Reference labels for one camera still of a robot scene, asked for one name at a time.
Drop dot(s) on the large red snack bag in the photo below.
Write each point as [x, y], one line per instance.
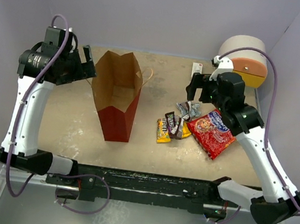
[211, 133]

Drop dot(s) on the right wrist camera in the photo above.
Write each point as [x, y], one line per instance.
[222, 65]

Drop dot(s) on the yellow candy packet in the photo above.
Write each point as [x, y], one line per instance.
[162, 131]

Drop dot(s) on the red paper bag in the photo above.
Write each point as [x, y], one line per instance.
[116, 92]

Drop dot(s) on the small white box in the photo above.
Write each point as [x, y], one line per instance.
[196, 68]

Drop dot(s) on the brown chocolate snack packet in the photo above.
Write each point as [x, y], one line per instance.
[175, 125]

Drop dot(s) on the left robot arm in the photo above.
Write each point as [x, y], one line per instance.
[39, 72]

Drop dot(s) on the yellow snack packet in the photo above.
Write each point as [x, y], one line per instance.
[186, 132]

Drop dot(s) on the white blue snack packet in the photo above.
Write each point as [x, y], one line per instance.
[195, 110]

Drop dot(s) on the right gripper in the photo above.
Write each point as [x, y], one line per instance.
[198, 80]

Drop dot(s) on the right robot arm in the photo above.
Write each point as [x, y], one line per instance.
[278, 198]

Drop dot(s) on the round pastel drawer cabinet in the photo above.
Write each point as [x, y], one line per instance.
[251, 65]

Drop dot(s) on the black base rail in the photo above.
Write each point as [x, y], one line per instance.
[194, 196]

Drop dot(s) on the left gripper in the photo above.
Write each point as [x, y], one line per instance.
[80, 74]

